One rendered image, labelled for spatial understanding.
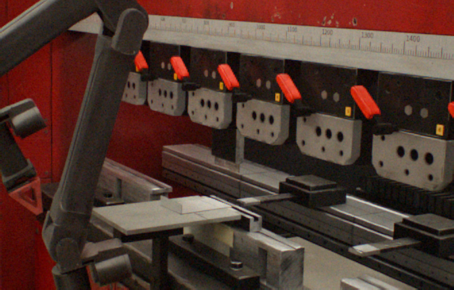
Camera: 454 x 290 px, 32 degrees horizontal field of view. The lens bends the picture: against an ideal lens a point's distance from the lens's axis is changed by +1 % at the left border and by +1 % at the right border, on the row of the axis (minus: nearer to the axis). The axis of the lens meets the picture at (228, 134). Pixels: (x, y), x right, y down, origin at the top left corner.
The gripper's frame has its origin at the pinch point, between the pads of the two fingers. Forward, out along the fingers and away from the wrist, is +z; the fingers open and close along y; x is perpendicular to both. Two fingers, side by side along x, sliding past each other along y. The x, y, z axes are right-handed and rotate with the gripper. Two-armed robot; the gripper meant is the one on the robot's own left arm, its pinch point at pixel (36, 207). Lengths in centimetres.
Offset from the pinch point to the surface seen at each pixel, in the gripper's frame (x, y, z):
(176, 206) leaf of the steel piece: -25.3, -11.7, 10.9
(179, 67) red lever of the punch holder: -40.5, -0.3, -12.8
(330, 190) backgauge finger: -59, -7, 27
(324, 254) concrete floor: -118, 236, 172
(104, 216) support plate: -11.2, -11.6, 5.3
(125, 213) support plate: -15.3, -10.0, 7.4
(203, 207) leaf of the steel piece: -30.7, -9.2, 15.0
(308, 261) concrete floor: -105, 227, 165
